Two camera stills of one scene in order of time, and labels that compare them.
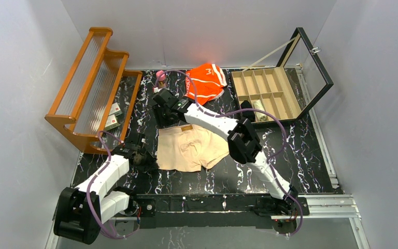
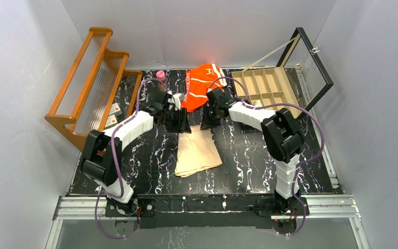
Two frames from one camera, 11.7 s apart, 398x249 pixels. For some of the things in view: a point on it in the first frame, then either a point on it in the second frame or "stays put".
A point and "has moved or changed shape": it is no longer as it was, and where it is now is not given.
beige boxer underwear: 190,148 has moved or changed shape
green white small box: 115,110 stays put
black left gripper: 144,157 -> 179,120
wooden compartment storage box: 287,91 stays put
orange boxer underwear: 210,80 stays put
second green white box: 111,122 stays put
